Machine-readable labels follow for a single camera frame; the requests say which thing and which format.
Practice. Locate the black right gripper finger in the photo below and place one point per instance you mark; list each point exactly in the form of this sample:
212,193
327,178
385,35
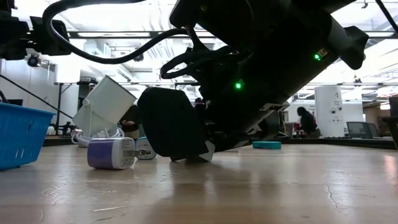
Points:
171,124
231,141

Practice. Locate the white round pillar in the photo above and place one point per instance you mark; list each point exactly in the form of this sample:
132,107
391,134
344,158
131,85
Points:
329,109

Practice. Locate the teal rectangular case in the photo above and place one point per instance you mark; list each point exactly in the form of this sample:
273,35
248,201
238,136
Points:
266,145

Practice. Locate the blue plastic basket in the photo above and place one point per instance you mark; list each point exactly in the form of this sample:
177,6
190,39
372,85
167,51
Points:
21,137

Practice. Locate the purple white USB charger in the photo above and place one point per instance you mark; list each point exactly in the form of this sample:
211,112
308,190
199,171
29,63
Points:
105,154

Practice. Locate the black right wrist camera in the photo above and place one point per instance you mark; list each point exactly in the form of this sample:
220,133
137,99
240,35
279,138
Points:
217,18

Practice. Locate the person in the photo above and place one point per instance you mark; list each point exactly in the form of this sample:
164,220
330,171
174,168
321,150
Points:
132,119
308,123

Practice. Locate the black ceiling spotlight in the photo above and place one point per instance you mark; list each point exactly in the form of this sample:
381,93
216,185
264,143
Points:
33,60
139,58

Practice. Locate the blue white USB charger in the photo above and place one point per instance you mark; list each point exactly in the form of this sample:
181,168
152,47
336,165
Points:
147,152

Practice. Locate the grey mesh office chair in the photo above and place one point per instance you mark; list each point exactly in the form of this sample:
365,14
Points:
359,130

